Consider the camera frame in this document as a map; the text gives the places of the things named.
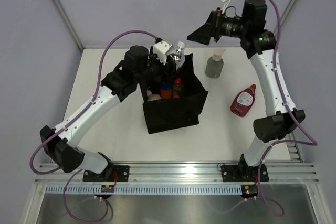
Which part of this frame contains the left aluminium frame post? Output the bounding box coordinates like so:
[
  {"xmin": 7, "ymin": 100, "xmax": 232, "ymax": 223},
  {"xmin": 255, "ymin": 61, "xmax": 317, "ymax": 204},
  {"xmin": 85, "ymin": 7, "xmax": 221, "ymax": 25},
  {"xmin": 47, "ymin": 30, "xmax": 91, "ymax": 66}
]
[{"xmin": 51, "ymin": 0, "xmax": 85, "ymax": 52}]

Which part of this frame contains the beige pump bottle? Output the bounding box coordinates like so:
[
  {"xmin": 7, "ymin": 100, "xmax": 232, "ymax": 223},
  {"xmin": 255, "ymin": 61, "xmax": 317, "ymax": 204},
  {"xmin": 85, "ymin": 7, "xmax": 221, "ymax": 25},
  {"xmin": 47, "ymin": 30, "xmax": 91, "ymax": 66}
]
[{"xmin": 146, "ymin": 90, "xmax": 162, "ymax": 102}]

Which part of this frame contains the black canvas bag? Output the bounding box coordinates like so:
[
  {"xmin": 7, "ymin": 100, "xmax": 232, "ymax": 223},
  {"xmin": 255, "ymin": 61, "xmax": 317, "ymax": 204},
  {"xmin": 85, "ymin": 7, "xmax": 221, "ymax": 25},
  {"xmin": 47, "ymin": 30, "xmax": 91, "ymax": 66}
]
[{"xmin": 140, "ymin": 53, "xmax": 208, "ymax": 134}]

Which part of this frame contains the yellow red-cap detergent bottle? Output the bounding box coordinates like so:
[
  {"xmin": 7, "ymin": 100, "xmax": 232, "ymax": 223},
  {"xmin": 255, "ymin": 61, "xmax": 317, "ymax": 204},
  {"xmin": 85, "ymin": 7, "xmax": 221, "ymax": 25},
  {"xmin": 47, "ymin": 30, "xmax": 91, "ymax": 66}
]
[{"xmin": 172, "ymin": 78, "xmax": 184, "ymax": 98}]

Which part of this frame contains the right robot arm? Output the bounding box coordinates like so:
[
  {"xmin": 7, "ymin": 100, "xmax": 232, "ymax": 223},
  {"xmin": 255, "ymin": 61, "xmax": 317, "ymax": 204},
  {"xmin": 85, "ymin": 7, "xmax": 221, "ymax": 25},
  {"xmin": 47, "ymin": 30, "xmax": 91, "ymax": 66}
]
[{"xmin": 187, "ymin": 0, "xmax": 305, "ymax": 182}]

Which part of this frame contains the white slotted cable duct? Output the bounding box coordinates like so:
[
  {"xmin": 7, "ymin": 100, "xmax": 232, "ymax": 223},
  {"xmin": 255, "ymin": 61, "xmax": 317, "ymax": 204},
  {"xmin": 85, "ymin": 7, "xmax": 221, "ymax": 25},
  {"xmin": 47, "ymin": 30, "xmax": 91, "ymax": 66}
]
[{"xmin": 46, "ymin": 184, "xmax": 244, "ymax": 196}]

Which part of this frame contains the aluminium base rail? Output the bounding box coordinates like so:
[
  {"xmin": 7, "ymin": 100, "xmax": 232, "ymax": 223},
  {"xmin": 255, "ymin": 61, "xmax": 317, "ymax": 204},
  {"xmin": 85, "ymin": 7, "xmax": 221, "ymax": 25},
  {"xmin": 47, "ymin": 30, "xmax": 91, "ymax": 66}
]
[{"xmin": 34, "ymin": 161, "xmax": 320, "ymax": 185}]

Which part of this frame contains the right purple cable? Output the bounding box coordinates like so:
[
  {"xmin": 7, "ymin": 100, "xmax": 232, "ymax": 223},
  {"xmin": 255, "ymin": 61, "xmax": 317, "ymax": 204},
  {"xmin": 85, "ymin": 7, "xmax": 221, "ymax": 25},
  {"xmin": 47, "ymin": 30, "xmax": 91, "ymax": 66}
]
[{"xmin": 209, "ymin": 0, "xmax": 318, "ymax": 219}]

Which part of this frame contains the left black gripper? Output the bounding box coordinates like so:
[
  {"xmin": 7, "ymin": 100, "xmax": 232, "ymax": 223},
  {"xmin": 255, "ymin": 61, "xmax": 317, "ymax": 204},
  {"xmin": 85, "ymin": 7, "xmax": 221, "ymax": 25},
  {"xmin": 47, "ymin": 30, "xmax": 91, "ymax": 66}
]
[{"xmin": 134, "ymin": 46, "xmax": 180, "ymax": 87}]

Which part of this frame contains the dark red Fairy bottle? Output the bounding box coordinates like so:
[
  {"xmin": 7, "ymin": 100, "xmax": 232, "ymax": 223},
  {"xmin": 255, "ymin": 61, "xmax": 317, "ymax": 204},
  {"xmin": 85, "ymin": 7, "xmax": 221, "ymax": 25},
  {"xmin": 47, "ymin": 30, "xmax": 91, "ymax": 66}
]
[{"xmin": 230, "ymin": 84, "xmax": 256, "ymax": 117}]

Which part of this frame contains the clear silver-cap bottle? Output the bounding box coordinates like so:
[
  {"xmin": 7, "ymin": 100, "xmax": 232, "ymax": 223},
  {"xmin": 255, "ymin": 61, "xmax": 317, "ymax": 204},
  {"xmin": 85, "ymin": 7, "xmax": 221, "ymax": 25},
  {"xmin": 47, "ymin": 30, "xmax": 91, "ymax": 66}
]
[{"xmin": 170, "ymin": 41, "xmax": 185, "ymax": 71}]

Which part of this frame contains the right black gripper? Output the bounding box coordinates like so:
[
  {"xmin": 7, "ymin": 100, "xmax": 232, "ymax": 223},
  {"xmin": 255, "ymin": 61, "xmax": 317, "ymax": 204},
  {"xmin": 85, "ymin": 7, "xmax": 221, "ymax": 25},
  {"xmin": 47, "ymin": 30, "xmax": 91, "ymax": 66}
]
[{"xmin": 187, "ymin": 8, "xmax": 249, "ymax": 46}]

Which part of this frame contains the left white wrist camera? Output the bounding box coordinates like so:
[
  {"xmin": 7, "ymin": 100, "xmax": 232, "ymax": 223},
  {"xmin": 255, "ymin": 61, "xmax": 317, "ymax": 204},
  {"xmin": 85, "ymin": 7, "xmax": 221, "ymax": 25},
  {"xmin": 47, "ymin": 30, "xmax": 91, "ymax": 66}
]
[{"xmin": 153, "ymin": 39, "xmax": 174, "ymax": 65}]

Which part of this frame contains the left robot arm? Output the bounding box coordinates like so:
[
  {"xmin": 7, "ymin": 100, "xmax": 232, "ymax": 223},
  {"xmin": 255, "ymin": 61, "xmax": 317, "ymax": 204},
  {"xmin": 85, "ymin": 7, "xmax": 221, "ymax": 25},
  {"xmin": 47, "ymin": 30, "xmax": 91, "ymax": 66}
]
[{"xmin": 40, "ymin": 41, "xmax": 185, "ymax": 182}]

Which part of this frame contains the orange blue-pump bottle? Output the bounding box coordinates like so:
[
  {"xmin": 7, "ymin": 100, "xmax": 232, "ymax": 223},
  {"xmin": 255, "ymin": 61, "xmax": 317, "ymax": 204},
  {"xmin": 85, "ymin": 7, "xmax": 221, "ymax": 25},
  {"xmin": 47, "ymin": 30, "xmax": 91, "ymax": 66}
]
[{"xmin": 160, "ymin": 84, "xmax": 173, "ymax": 99}]

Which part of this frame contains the grey-green pump bottle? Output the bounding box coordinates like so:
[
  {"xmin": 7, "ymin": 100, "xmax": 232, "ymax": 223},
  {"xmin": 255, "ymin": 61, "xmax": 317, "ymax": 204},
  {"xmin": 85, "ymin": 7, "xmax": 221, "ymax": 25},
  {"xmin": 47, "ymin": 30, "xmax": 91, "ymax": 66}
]
[{"xmin": 205, "ymin": 48, "xmax": 226, "ymax": 79}]

